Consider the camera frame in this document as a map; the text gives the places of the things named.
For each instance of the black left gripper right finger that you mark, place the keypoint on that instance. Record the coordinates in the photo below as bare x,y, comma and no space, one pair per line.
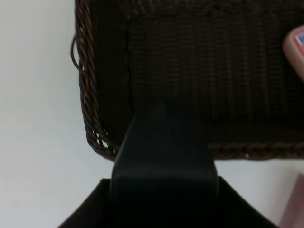
235,212

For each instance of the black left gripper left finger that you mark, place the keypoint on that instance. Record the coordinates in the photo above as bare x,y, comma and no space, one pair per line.
94,211

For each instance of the dark green pump bottle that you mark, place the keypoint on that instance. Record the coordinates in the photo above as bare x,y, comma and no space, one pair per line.
164,175

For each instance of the pink bottle with white cap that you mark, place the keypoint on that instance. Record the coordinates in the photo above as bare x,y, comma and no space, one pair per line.
293,48

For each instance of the dark brown wicker basket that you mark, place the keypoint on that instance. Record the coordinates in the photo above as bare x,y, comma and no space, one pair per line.
220,59

